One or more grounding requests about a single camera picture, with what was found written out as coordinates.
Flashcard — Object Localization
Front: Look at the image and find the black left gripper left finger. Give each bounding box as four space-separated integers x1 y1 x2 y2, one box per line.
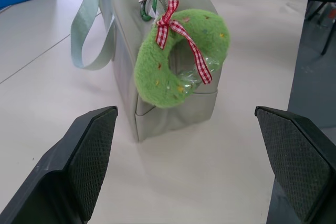
0 105 119 224

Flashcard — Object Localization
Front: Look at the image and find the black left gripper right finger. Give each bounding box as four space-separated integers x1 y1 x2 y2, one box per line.
254 105 336 224

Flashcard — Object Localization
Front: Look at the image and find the light green handbag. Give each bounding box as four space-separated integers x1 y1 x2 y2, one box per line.
70 0 219 143

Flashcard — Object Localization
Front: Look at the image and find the green plush donut charm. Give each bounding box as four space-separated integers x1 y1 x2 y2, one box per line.
134 0 232 109

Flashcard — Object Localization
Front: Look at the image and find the green carabiner ring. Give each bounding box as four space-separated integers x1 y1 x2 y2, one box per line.
138 0 159 22

